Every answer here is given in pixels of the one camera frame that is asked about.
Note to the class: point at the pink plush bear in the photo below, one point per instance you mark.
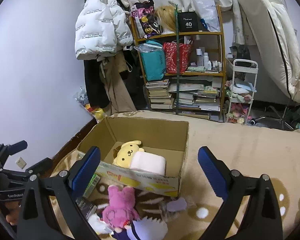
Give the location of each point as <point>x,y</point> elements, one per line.
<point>121,211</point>

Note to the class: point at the white rolling cart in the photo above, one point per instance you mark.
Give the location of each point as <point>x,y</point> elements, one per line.
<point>240,90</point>

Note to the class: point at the black box with 40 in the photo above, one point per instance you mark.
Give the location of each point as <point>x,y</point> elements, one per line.
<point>187,21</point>

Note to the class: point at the green tissue pack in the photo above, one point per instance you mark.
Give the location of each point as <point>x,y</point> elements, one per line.
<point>91,186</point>

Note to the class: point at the wooden bookshelf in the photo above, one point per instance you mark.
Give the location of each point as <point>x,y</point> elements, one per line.
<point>213,53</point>

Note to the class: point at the wall power outlet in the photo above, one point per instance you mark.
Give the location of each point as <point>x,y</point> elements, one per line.
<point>20,162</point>

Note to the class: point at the purple-haired plush doll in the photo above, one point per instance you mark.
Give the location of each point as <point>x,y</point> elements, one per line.
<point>144,229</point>

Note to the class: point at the lilac pad in plastic wrap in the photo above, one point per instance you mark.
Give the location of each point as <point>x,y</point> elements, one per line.
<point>177,205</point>

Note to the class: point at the plastic bag with toys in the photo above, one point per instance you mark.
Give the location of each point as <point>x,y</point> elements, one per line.
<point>82,98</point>

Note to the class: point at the blonde wig head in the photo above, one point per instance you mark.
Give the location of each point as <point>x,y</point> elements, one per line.
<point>166,17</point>

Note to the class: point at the person's left hand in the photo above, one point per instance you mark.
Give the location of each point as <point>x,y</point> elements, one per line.
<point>13,215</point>

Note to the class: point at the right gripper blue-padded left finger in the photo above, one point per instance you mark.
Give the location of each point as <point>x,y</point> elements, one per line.
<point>37,219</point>

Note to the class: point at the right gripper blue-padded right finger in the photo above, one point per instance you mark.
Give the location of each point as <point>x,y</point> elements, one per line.
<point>262,218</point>

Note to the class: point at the beige hanging trousers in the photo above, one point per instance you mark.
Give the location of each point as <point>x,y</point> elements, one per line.
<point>117,93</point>

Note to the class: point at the open cardboard box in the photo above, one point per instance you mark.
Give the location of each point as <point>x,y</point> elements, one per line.
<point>166,138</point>

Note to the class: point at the white mattress leaning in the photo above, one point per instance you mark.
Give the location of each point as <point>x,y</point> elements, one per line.
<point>277,43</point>

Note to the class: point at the yellow plush dog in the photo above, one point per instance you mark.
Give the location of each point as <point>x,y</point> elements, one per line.
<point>123,154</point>

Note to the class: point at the red patterned gift bag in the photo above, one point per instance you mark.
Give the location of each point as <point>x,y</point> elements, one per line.
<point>177,62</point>

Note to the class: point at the beige plush cylinder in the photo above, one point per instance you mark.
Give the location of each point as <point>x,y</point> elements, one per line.
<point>148,162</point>

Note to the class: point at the stack of books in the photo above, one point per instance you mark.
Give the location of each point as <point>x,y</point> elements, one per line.
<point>158,94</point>

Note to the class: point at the white puffer jacket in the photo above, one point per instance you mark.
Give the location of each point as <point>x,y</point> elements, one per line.
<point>101,30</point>

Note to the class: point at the teal shopping bag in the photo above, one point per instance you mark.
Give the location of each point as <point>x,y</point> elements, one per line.
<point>153,60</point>

